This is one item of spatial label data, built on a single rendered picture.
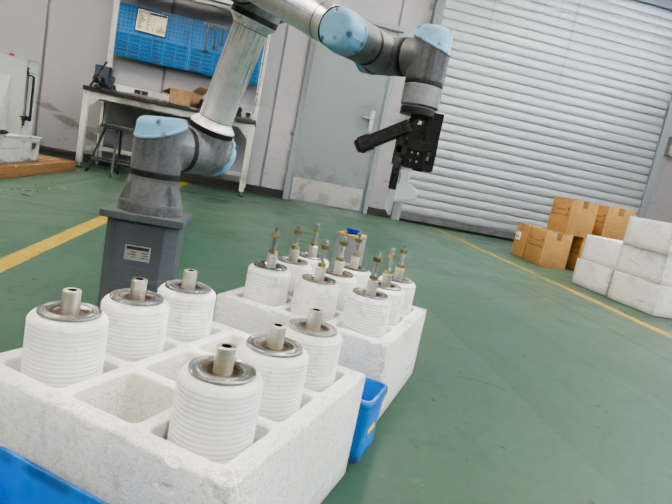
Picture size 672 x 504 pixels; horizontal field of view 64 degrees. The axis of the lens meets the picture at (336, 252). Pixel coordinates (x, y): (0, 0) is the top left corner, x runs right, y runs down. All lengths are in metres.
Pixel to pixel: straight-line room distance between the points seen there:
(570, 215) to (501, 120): 2.18
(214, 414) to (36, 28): 6.27
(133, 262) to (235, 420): 0.79
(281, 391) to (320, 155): 5.62
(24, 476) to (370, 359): 0.62
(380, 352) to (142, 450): 0.57
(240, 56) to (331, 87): 4.93
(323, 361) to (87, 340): 0.32
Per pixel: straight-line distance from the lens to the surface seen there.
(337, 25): 1.02
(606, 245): 4.08
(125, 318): 0.81
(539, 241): 4.92
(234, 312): 1.18
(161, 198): 1.33
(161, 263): 1.34
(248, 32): 1.39
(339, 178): 6.28
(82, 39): 6.57
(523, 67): 6.93
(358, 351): 1.08
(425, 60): 1.09
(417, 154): 1.08
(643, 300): 3.71
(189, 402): 0.61
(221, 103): 1.40
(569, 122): 7.16
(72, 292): 0.75
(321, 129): 6.25
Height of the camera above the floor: 0.50
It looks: 9 degrees down
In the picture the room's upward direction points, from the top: 11 degrees clockwise
